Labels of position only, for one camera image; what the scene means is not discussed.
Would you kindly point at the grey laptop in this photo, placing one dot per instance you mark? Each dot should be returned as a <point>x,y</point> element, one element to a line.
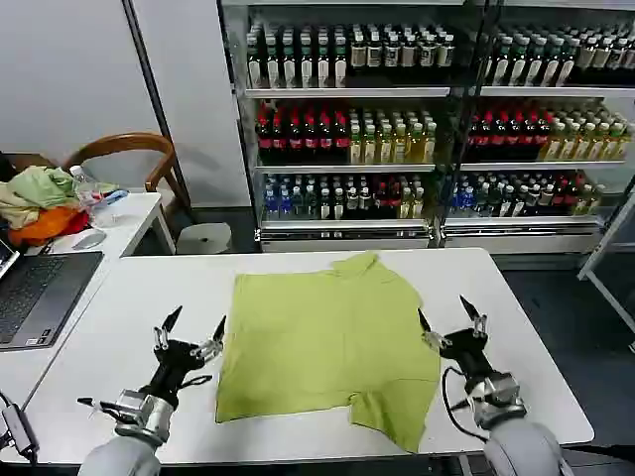
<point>39,292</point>

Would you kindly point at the grey computer mouse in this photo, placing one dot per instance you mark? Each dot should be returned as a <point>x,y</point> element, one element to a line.
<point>89,241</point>

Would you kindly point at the white metal frame rack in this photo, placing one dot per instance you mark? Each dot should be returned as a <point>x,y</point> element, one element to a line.
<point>610,303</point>

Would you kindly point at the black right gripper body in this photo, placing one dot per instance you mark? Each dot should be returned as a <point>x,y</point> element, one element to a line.
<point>466,352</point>

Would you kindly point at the drinks shelf with bottles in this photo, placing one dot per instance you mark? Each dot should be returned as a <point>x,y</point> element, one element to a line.
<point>546,139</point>
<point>347,139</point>

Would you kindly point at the green shirt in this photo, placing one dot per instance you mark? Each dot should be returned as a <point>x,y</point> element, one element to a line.
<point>322,347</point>

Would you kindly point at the white round stool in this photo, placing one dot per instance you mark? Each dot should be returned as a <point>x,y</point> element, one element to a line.
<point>203,238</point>

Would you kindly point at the white side desk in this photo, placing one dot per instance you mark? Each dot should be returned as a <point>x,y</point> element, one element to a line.
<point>134,218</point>

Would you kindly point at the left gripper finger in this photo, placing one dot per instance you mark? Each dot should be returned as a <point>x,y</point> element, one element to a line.
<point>167,327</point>
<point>211,342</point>

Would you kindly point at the brown wooden chair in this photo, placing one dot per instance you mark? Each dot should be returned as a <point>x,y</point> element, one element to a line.
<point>124,140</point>

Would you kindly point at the light green garment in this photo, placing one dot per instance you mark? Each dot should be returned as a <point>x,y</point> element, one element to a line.
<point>44,191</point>

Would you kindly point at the blue packet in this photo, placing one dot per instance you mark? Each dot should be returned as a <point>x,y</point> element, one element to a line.
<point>116,195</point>

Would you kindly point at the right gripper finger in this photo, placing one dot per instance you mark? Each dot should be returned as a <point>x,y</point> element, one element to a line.
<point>430,334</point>
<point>476,320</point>

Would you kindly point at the orange garment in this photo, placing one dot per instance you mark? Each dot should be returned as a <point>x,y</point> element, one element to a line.
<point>49,225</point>

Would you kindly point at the beige garment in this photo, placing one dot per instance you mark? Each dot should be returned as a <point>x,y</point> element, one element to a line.
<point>17,213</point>

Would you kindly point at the clear plastic water bottle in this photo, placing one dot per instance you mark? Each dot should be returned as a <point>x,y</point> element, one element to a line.
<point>87,191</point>

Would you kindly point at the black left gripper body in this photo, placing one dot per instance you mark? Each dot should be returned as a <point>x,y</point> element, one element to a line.
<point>173,362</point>

